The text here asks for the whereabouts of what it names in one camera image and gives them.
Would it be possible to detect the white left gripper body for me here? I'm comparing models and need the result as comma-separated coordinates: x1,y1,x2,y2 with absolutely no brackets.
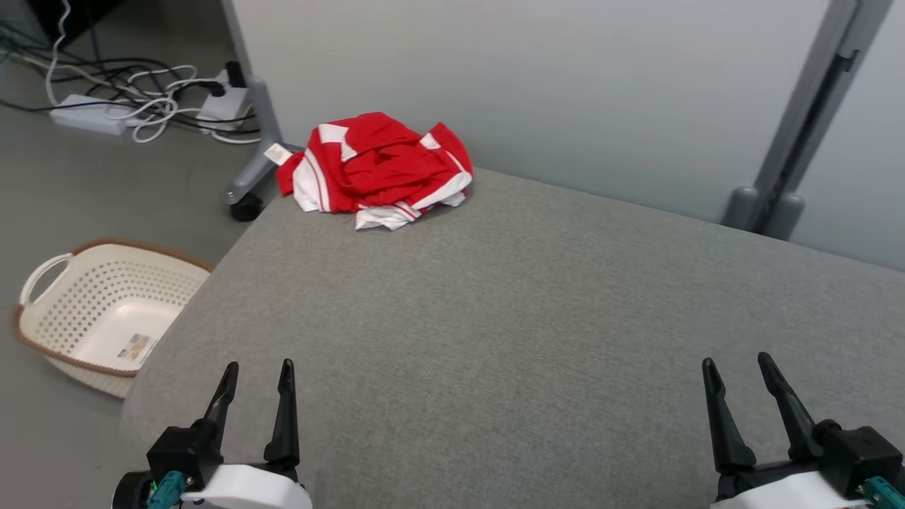
180,460,313,509

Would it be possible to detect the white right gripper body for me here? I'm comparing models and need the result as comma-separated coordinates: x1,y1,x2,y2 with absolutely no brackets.
711,458,874,509

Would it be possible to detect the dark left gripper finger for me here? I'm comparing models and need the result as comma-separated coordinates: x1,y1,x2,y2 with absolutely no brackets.
202,361,240,439
264,358,302,469

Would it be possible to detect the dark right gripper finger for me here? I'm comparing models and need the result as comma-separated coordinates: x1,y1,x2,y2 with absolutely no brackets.
701,358,757,474
758,351,822,462

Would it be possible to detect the red white basketball jersey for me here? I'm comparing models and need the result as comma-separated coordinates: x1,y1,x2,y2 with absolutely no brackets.
265,124,428,231

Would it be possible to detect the basket label sticker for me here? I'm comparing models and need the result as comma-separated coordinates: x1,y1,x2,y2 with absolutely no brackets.
117,333,158,363

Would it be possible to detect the white perforated laundry basket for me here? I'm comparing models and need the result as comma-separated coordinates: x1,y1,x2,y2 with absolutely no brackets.
12,239,213,399

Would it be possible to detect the black caster wheel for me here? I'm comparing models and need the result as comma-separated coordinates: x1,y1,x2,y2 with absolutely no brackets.
230,191,264,223

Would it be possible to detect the white power strip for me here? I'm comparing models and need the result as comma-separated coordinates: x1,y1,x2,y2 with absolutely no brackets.
197,68,252,132
49,94,142,136

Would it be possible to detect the grey partition leg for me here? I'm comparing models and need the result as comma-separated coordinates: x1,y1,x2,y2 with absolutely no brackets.
219,0,305,213

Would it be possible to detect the dark furniture piece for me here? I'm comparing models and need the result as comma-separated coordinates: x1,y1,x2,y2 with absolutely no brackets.
25,0,128,45

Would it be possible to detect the teal cable connector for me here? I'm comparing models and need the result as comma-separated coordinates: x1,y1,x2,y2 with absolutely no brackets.
147,472,186,509
864,476,905,508

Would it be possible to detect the coiled white cable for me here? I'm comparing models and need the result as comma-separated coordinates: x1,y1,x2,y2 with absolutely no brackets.
126,64,262,146

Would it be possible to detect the grey partition post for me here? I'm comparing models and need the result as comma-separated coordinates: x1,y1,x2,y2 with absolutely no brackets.
721,0,895,241

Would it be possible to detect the black floor cable bundle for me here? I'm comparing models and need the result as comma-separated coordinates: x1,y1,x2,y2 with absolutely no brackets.
0,21,262,136

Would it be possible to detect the thin white cable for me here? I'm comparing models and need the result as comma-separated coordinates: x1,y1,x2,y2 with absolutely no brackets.
45,0,73,108

